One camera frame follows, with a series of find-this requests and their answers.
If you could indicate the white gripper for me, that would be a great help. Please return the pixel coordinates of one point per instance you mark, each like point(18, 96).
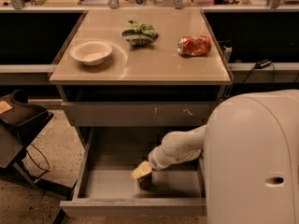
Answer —
point(154, 160)

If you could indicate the orange soda can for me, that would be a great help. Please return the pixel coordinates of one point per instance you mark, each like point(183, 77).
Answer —
point(144, 182)

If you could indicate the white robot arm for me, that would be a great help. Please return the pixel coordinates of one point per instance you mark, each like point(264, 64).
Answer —
point(250, 147)

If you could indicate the open grey middle drawer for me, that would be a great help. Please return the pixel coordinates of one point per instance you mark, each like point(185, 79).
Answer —
point(105, 187)

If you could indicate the closed grey top drawer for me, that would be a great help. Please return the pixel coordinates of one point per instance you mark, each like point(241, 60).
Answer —
point(123, 114)

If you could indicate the grey drawer cabinet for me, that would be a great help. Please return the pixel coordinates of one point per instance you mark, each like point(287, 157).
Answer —
point(151, 73)

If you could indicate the crushed orange can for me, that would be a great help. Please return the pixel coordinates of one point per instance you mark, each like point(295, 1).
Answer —
point(194, 45)

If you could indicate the white paper bowl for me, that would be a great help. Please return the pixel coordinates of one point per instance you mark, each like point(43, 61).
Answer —
point(91, 52)

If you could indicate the black chair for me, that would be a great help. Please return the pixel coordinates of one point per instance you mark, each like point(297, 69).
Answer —
point(20, 124)

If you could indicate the green chip bag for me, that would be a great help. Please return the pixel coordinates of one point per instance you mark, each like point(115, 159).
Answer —
point(139, 34)

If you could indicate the black power adapter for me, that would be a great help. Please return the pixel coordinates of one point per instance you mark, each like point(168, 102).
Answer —
point(262, 64)

